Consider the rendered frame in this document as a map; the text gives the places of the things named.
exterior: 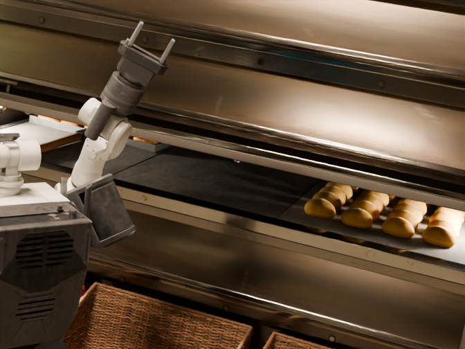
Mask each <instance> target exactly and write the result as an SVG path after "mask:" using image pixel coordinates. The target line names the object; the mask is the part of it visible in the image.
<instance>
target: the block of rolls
mask: <svg viewBox="0 0 465 349"><path fill-rule="evenodd" d="M357 190H358V188H357V189H353V188H351V187H350V186H348V185H344V184H338V183H335V182H332V181H330V182H329V183H328V184H327V185H326V186H325V187H324V188H322V189H321V190H320V191H319V193H316V194H315V195H314V196H313V198H312V199H311V200H309V201H308V202H307V203H306V204H305V206H304V210H305V213H307V214H308V215H311V216H314V217H320V218H327V219H329V218H333V217H334V215H335V214H336V211H339V210H340V209H341V207H342V205H344V204H346V202H347V199H350V198H351V197H352V194H353V193H355V192H356V191H357ZM394 197H395V196H393V195H387V194H384V193H378V192H374V191H371V190H366V189H365V190H363V191H362V193H361V195H360V196H359V197H358V198H357V199H356V201H355V202H354V203H353V204H352V205H351V206H350V207H349V209H347V210H346V211H345V212H344V213H343V214H342V216H341V220H342V223H343V224H346V225H348V226H353V227H356V228H360V229H369V228H371V227H372V225H373V221H375V220H377V219H378V218H379V216H380V213H382V212H383V211H384V210H385V206H387V205H388V204H389V200H393V199H394ZM429 205H430V204H427V203H423V202H418V201H415V200H411V199H405V198H401V200H400V201H399V202H398V204H397V205H396V206H395V207H394V208H393V209H392V212H391V213H390V214H389V215H388V216H387V218H386V220H385V221H384V223H383V225H382V229H383V231H384V232H385V233H387V234H389V235H393V236H396V237H400V238H411V237H412V236H413V235H414V230H415V229H416V228H417V227H418V223H419V222H420V221H421V220H422V218H423V215H425V214H426V212H427V207H429ZM464 217H465V212H463V211H457V210H454V209H450V208H445V207H441V206H437V209H436V210H435V212H434V214H432V215H431V217H430V220H429V221H430V223H429V224H428V225H427V228H426V229H425V230H424V232H423V233H422V238H423V240H424V241H425V242H427V243H430V244H433V245H436V246H440V247H453V245H454V244H455V239H456V238H457V237H458V236H459V230H460V228H461V224H462V223H463V222H464Z"/></svg>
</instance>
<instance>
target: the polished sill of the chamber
mask: <svg viewBox="0 0 465 349"><path fill-rule="evenodd" d="M18 172H20V173H23V174H26V175H31V176H34V177H39V178H42V179H47V180H51V181H55V182H58V183H59V182H60V180H61V178H62V177H67V178H70V177H71V175H72V172H73V168H68V167H64V166H61V165H56V164H53V163H48V162H45V161H41V163H40V166H39V168H38V169H37V170H24V171H18ZM113 181H114V183H115V185H116V188H117V189H118V192H119V194H120V196H121V198H122V199H127V200H129V201H133V202H138V203H141V204H146V205H149V206H154V207H157V208H162V209H165V210H169V211H174V212H177V213H182V214H185V215H190V216H193V217H198V218H201V219H204V220H209V221H212V222H217V223H220V224H225V225H228V226H233V227H237V228H240V229H245V230H248V231H253V232H256V233H261V234H264V235H269V236H273V237H276V238H280V239H283V240H288V241H292V242H297V243H300V244H305V245H308V246H311V247H316V248H319V249H324V250H328V251H333V252H336V253H341V254H344V255H347V256H352V257H355V258H360V259H363V260H368V261H371V262H376V263H379V264H382V265H387V266H391V267H396V268H399V269H404V270H407V271H412V272H415V273H418V274H423V275H427V276H431V277H434V278H439V279H442V280H447V281H450V282H454V283H459V284H462V285H465V265H463V264H459V263H456V262H451V261H448V260H443V259H440V258H435V257H431V256H426V255H423V254H420V253H415V252H411V251H406V250H403V249H398V248H394V247H389V246H386V245H383V244H378V243H375V242H370V241H367V240H362V239H358V238H353V237H349V236H346V235H341V234H338V233H333V232H330V231H325V230H321V229H316V228H313V227H310V226H305V225H301V224H296V223H293V222H288V221H284V220H279V219H276V218H273V217H268V216H265V215H260V214H257V213H252V212H248V211H243V210H239V209H236V208H231V207H228V206H223V205H220V204H215V203H211V202H206V201H203V200H200V199H195V198H191V197H186V196H183V195H178V194H174V193H169V192H166V191H163V190H158V189H155V188H150V187H147V186H142V185H138V184H133V183H129V182H126V181H121V180H118V179H113Z"/></svg>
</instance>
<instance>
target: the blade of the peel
mask: <svg viewBox="0 0 465 349"><path fill-rule="evenodd" d="M29 123H34V124H37V125H43V126H46V127H51V128H55V129H60V130H63V131H66V132H72V133H75V132H76V131H78V130H81V129H85V128H82V127H77V126H73V125H68V124H65V123H59V122H56V121H53V120H47V119H44V118H38V115H32V116H30V120H29ZM126 146H129V147H135V148H138V149H142V150H147V151H150V152H157V151H159V150H162V149H164V148H167V147H169V146H171V145H168V144H164V143H161V144H158V145H153V144H150V143H144V142H141V141H136V140H133V139H129V138H128V140H127V143H126Z"/></svg>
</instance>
